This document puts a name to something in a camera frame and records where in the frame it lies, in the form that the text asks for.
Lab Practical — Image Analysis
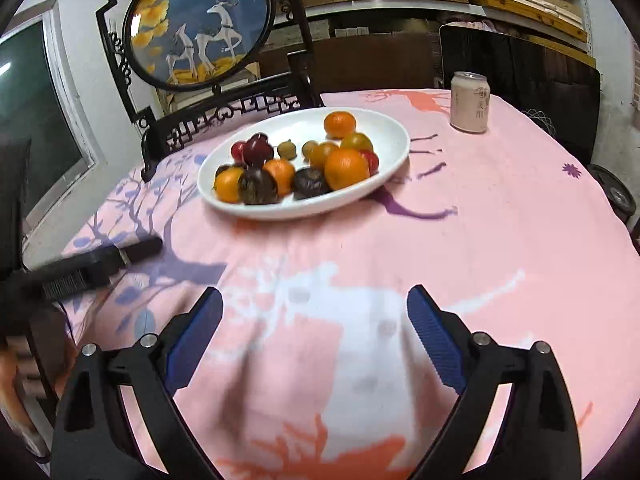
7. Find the white oval plate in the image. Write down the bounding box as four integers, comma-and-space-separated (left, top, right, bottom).
196, 106, 411, 221

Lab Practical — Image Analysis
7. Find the round deer picture screen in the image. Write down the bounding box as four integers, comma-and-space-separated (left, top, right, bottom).
95, 0, 326, 183

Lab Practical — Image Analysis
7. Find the white framed window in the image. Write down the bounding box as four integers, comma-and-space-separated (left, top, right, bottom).
0, 0, 108, 233

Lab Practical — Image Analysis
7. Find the black round wheel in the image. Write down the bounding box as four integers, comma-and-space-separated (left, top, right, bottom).
587, 164, 632, 222

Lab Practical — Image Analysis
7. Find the yellow orange round fruit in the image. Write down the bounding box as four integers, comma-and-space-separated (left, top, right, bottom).
340, 131, 374, 153

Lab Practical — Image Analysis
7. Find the pale pink drink can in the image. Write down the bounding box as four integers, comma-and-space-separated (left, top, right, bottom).
450, 71, 490, 134

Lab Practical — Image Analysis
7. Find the person's left hand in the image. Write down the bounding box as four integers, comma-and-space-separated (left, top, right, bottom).
0, 337, 45, 437

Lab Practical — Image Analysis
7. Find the brown chair back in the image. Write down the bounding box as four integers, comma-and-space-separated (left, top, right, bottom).
260, 35, 443, 107

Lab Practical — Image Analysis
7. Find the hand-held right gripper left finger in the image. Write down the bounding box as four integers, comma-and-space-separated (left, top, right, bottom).
50, 286, 224, 480

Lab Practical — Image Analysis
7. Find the dark wrinkled round fruit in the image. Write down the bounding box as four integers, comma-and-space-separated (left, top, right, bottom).
292, 167, 332, 200
237, 167, 280, 206

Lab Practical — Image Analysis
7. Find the large mandarin orange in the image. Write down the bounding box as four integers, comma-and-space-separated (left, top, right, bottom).
324, 147, 371, 192

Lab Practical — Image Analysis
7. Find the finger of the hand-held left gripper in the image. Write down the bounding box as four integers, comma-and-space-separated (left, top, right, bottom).
75, 236, 164, 281
39, 260, 115, 304

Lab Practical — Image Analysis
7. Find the black chair back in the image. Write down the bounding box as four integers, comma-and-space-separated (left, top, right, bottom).
439, 24, 602, 161

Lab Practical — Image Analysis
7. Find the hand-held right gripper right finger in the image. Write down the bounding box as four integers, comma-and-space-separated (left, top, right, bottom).
406, 284, 583, 480

